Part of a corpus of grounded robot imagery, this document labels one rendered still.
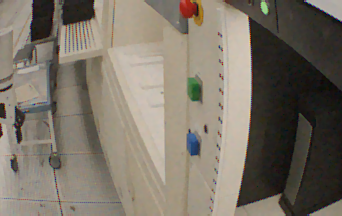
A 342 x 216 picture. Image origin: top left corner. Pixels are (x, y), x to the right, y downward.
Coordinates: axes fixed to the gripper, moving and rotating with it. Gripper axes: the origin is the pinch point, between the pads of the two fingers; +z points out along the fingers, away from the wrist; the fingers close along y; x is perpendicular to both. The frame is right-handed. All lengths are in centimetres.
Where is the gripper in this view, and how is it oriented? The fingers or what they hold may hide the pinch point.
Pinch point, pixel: (9, 136)
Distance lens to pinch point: 118.9
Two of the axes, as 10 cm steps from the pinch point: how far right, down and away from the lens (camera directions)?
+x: 1.9, -4.0, 8.9
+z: 0.0, 9.1, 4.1
